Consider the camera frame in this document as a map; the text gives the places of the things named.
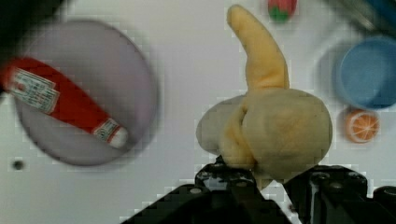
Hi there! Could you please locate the red plush ketchup bottle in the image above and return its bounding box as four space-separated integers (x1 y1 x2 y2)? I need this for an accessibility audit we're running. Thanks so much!
1 57 128 148

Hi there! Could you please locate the plush orange slice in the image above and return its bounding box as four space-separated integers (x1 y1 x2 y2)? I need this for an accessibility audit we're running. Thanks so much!
345 109 380 144

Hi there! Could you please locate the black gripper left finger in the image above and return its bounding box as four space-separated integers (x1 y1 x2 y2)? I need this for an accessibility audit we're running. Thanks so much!
121 157 291 224

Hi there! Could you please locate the grey round plate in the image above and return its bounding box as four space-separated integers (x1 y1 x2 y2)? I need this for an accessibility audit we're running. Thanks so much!
15 21 158 166

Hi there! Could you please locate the plush peeled banana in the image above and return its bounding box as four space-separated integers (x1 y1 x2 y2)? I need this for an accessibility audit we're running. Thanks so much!
196 5 332 189

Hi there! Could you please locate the blue bowl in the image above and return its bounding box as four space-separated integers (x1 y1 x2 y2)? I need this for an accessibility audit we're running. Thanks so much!
332 36 396 110

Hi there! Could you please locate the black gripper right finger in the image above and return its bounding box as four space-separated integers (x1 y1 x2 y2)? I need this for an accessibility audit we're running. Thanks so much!
284 165 396 224

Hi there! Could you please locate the plush strawberry near oven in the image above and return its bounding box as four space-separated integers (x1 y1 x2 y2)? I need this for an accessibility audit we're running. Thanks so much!
267 0 298 22

